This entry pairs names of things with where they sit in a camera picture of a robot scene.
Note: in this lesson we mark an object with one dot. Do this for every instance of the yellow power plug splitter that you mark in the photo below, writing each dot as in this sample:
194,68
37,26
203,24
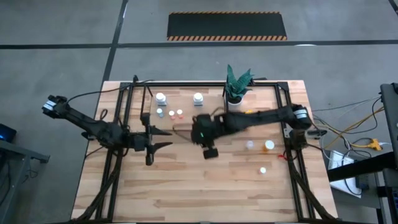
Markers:
373,144

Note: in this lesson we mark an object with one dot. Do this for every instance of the grey metal desk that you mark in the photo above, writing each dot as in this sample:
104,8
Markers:
18,151

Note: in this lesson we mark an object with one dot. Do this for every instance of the red tape piece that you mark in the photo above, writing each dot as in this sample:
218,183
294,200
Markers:
282,156

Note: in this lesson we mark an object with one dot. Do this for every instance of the black device with blue light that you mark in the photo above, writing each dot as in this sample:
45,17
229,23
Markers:
6,133

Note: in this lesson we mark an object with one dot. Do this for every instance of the black equipment stand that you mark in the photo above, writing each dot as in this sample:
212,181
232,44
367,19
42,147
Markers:
390,109

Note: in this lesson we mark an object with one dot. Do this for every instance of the small teal vial white cap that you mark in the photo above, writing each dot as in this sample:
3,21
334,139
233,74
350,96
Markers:
159,111

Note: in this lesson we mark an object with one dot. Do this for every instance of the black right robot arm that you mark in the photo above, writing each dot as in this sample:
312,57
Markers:
264,116

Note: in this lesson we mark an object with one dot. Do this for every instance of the black mat with hazard stripes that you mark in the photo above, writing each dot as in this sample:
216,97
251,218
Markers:
227,26

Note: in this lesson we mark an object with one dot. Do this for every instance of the white medicine bottle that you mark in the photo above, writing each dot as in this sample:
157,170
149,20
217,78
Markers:
160,98
198,99

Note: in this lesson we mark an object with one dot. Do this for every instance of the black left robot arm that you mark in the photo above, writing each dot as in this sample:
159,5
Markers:
84,119

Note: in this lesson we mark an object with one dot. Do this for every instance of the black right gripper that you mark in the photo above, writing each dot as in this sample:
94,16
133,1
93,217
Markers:
205,127

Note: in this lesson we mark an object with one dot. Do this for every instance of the white bottle brown label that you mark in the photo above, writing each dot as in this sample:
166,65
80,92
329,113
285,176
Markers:
249,144

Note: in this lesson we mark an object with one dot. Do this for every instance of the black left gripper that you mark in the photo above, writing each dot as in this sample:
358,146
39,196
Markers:
138,142

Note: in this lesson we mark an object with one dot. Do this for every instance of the black aluminium table frame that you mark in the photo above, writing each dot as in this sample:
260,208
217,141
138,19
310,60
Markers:
186,84

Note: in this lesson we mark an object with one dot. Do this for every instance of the orange vial white cap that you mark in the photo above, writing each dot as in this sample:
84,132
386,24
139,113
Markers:
269,145

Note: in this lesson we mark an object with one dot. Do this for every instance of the black power brick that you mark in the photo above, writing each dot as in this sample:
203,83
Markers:
362,182

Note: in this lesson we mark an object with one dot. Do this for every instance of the small red vial white cap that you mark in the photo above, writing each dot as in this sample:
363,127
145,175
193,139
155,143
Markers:
179,112
263,170
171,113

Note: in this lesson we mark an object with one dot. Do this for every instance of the green plant in white pot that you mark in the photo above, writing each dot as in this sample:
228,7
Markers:
236,88

